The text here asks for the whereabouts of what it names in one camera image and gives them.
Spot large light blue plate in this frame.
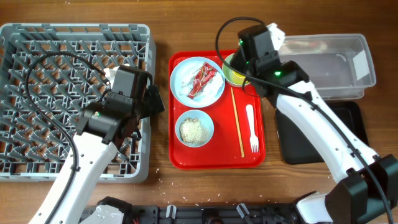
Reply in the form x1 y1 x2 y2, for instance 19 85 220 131
170 57 226 108

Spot wooden chopstick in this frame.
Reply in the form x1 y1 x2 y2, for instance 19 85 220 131
230 87 245 158

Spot small light blue bowl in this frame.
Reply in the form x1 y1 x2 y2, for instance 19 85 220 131
175 110 215 147

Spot leftover rice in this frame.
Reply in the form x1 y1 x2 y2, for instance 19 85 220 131
179 118 208 145

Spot white napkin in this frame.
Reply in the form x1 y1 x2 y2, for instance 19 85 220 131
177 70 224 102

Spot red snack wrapper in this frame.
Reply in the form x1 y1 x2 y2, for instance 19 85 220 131
187 62 218 99

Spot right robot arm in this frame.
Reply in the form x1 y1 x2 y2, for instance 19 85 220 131
225 50 397 223

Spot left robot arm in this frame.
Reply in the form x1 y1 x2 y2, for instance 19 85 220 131
31 85 164 223

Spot grey dishwasher rack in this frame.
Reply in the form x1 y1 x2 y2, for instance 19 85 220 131
1 24 156 182

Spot black waste tray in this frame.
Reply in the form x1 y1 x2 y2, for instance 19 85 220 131
275 101 369 165

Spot yellow cup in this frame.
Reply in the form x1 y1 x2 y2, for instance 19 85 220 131
231 71 246 85

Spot green bowl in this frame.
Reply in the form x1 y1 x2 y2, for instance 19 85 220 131
222 64 242 87

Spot white plastic fork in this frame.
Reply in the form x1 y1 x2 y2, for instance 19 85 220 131
246 105 259 153

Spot clear plastic bin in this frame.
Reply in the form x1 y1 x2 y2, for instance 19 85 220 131
279 34 376 100

